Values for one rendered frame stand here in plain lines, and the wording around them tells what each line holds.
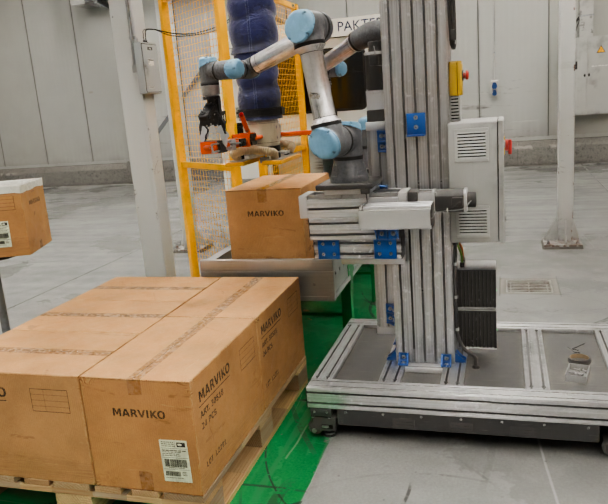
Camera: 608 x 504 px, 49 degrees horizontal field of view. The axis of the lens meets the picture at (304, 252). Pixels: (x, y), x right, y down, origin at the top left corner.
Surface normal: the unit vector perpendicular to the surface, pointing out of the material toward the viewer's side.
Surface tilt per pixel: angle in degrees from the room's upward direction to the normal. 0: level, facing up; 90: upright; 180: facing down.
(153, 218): 90
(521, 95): 90
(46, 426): 90
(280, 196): 90
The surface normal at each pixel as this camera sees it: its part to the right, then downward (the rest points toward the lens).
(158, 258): -0.28, 0.24
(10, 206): 0.07, 0.22
